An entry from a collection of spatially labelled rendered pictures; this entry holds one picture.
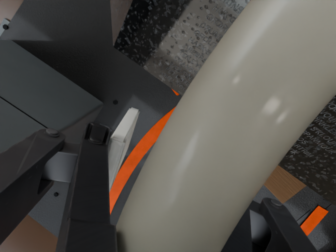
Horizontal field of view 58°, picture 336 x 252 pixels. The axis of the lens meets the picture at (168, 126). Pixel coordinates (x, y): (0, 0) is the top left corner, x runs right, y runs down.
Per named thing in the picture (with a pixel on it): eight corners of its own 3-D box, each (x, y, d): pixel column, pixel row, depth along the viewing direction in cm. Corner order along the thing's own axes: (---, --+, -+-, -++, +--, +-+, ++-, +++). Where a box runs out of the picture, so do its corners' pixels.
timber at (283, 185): (217, 130, 108) (220, 141, 96) (243, 107, 105) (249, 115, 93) (274, 187, 111) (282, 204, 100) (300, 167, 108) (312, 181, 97)
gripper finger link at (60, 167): (89, 195, 13) (22, 174, 13) (111, 154, 18) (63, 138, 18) (98, 165, 13) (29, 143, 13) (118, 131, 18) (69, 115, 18)
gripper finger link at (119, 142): (108, 195, 15) (93, 191, 15) (128, 148, 22) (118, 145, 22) (125, 141, 14) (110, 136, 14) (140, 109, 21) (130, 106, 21)
